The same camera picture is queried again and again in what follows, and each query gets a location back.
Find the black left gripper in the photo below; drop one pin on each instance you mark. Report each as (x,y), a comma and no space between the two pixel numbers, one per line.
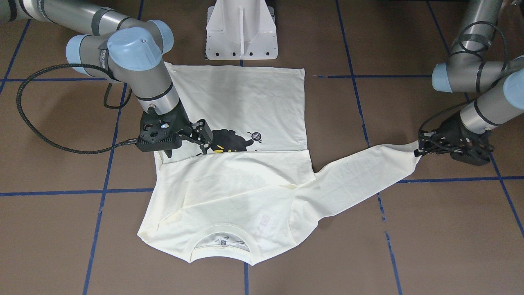
(455,128)

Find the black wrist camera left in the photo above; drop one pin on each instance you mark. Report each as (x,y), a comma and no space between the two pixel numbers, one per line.
(475,155)

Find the white camera post base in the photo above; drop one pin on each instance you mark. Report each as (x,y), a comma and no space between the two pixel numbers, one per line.
(241,30)

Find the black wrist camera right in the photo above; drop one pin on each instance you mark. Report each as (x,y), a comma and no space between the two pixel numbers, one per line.
(157,135)

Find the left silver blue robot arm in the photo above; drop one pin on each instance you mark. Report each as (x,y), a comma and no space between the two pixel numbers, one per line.
(499,83)

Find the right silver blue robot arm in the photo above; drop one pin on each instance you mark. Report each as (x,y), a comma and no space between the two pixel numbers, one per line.
(119,49)

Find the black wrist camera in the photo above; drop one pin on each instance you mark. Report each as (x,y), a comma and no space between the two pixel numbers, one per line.
(475,155)
(157,135)

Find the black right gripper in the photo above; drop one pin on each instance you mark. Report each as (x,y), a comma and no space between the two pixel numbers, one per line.
(181,121)

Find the cream long-sleeve cat shirt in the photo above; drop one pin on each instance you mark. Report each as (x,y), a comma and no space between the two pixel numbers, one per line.
(254,194)

